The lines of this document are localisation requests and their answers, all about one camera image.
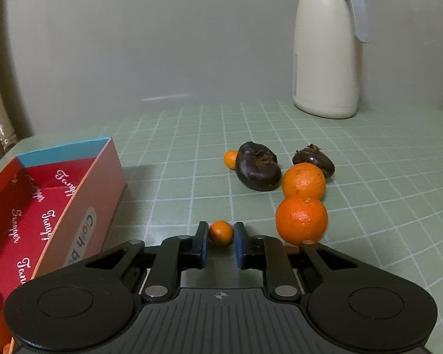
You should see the beige lace-trimmed curtain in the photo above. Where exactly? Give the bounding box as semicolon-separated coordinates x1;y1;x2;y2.
0;0;35;178

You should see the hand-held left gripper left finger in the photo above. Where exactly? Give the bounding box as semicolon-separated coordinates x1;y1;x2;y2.
77;222;210;303

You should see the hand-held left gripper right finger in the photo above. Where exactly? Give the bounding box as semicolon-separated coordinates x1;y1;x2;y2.
233;222;362;299

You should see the cream thermos jug grey lid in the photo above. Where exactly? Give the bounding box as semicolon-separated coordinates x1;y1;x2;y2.
293;0;372;119

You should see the green grid tablecloth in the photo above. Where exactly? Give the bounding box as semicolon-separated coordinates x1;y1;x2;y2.
0;99;443;354

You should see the small orange kumquat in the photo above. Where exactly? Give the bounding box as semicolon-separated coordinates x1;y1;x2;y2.
208;221;234;246
223;150;240;171

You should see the colourful cardboard box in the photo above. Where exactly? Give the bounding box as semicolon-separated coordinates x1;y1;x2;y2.
0;137;128;354

